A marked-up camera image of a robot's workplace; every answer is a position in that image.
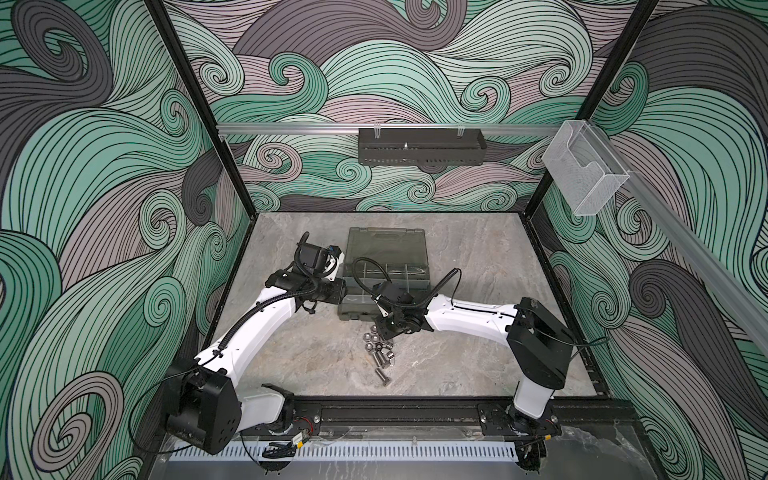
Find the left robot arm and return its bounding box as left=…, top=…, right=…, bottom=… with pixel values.
left=162, top=270, right=347, bottom=454

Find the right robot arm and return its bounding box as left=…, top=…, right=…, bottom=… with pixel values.
left=372, top=293, right=577, bottom=440

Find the grey plastic organizer box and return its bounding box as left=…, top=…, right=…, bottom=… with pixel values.
left=337, top=227, right=432, bottom=321

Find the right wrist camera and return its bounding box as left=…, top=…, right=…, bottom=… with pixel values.
left=372, top=281, right=414, bottom=306

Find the white slotted cable duct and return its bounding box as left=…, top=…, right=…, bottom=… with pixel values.
left=170, top=440, right=518, bottom=463

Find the black wall tray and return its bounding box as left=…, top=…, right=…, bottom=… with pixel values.
left=357, top=129, right=488, bottom=167

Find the aluminium wall rail back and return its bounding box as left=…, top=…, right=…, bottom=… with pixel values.
left=216, top=122, right=560, bottom=136

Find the aluminium wall rail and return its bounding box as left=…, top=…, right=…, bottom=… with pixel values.
left=593, top=126, right=767, bottom=352
left=216, top=122, right=560, bottom=136

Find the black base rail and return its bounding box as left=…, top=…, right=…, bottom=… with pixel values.
left=239, top=395, right=637, bottom=439

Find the clear plastic wall holder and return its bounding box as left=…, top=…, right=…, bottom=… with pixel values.
left=542, top=120, right=629, bottom=217

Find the aluminium wall rail right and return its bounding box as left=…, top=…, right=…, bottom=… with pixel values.
left=593, top=126, right=767, bottom=352

